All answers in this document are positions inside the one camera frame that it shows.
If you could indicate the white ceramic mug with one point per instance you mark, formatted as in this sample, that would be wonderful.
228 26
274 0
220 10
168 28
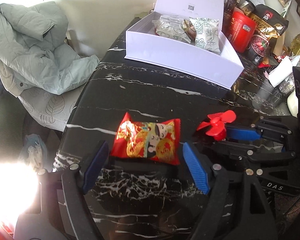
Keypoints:
292 103

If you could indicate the tall dark clear jar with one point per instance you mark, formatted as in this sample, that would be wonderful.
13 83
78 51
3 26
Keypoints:
229 6

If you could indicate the clear acrylic stand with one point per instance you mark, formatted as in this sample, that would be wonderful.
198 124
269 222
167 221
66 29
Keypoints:
173 20

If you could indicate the red cylindrical tin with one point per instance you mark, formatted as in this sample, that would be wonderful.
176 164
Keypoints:
241 31

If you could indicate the red cartoon couple snack bag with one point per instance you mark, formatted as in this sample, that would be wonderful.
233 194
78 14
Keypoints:
156 141

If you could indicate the grey-green puffer jacket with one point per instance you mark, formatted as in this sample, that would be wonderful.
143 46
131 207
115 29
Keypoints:
33 51

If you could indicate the white paper roll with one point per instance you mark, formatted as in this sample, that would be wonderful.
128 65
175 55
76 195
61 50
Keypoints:
283 70

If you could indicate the white patterned snack bag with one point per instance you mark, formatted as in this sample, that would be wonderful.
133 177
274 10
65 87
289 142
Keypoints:
206 34
172 32

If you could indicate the brown nutritious cereal packet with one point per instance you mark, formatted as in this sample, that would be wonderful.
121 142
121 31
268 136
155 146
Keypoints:
189 29

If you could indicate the red toy fan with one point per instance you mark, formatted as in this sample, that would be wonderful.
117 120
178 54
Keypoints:
216 124

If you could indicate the black gold oats bag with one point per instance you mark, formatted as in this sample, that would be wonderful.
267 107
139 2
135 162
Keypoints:
270 25

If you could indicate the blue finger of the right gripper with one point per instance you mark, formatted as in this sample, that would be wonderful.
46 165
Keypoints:
252 134
252 152

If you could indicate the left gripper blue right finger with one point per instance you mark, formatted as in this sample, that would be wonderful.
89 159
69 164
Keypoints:
207 177

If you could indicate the lavender open gift box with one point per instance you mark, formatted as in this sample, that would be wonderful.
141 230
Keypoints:
144 45

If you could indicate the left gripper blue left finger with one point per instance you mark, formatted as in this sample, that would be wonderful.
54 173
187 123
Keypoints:
81 177

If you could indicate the small dark snack jar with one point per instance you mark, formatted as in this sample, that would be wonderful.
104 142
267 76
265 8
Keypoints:
247 7

